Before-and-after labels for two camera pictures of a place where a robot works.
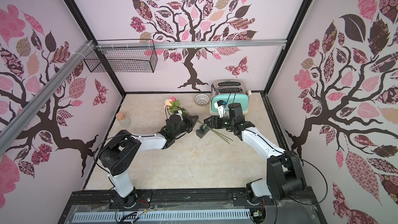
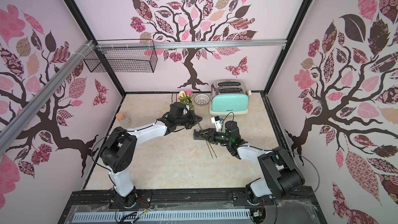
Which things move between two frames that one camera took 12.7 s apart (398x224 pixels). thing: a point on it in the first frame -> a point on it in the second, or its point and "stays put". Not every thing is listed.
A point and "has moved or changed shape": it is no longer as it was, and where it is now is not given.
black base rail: x=284 y=206 stays put
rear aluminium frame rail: x=186 y=43 stays put
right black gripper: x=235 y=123 -> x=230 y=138
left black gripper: x=189 y=119 -> x=194 y=119
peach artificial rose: x=168 y=102 has moved or changed shape
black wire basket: x=136 y=56 stays put
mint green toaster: x=230 y=91 stays put
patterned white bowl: x=201 y=99 stays put
